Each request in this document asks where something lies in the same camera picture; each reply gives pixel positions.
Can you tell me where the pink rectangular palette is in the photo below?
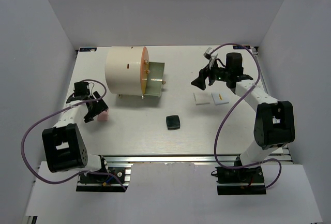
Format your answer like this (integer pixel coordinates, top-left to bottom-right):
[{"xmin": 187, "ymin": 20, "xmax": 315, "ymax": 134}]
[{"xmin": 97, "ymin": 109, "xmax": 109, "ymax": 122}]

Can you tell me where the blue label sticker left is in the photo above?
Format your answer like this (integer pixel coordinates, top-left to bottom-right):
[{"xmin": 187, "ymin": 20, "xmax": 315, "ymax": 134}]
[{"xmin": 79, "ymin": 47, "xmax": 97, "ymax": 52}]

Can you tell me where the white square compact with gold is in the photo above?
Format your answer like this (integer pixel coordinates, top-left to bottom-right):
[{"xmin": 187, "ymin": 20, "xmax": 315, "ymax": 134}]
[{"xmin": 211, "ymin": 93, "xmax": 230, "ymax": 106}]

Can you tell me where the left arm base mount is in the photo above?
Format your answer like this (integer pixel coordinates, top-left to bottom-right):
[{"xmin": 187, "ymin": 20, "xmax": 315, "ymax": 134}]
[{"xmin": 76, "ymin": 163, "xmax": 132, "ymax": 192}]

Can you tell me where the pale green bottom drawer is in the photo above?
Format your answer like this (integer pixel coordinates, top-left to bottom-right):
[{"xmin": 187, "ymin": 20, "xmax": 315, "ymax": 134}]
[{"xmin": 144, "ymin": 62, "xmax": 165, "ymax": 97}]

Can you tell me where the blue label sticker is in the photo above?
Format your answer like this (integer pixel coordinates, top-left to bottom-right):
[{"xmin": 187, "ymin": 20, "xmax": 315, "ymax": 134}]
[
  {"xmin": 232, "ymin": 45, "xmax": 251, "ymax": 50},
  {"xmin": 79, "ymin": 47, "xmax": 97, "ymax": 52}
]

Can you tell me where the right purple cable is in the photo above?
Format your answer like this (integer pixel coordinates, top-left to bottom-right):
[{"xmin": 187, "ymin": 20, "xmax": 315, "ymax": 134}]
[{"xmin": 212, "ymin": 43, "xmax": 282, "ymax": 189}]

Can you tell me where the black square compact case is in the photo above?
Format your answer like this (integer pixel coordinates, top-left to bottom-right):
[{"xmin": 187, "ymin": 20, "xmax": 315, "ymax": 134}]
[{"xmin": 166, "ymin": 115, "xmax": 180, "ymax": 130}]

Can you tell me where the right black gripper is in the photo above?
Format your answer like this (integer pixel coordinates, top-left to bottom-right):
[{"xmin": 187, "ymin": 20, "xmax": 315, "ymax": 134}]
[{"xmin": 191, "ymin": 58, "xmax": 230, "ymax": 91}]

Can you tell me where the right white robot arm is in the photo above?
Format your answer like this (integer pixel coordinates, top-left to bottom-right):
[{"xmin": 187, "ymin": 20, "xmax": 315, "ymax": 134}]
[{"xmin": 191, "ymin": 50, "xmax": 295, "ymax": 182}]

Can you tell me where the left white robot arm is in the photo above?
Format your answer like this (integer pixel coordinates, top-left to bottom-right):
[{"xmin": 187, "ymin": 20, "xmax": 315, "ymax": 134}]
[{"xmin": 42, "ymin": 80, "xmax": 109, "ymax": 182}]

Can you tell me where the cream round drawer organizer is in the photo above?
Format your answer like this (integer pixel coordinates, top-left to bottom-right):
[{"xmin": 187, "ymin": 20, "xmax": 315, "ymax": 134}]
[{"xmin": 105, "ymin": 47, "xmax": 149, "ymax": 96}]

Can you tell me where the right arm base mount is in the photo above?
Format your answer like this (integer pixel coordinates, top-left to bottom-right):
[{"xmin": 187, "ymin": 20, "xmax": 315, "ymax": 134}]
[{"xmin": 210, "ymin": 157, "xmax": 266, "ymax": 196}]

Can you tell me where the blue label sticker right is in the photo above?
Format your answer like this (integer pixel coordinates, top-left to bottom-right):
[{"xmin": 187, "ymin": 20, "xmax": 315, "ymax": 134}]
[{"xmin": 232, "ymin": 45, "xmax": 251, "ymax": 50}]

